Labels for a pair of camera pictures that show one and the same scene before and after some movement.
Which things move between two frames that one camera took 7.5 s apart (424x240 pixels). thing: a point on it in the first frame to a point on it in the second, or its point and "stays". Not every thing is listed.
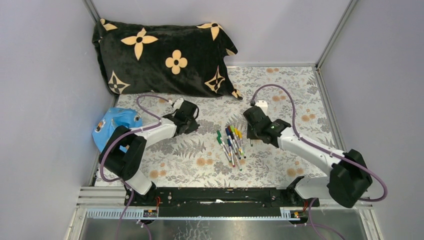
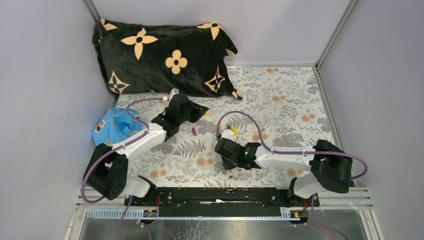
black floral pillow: (190, 60) stays
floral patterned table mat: (221, 152) stays
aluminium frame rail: (110, 203) stays
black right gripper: (250, 135) to (227, 166)
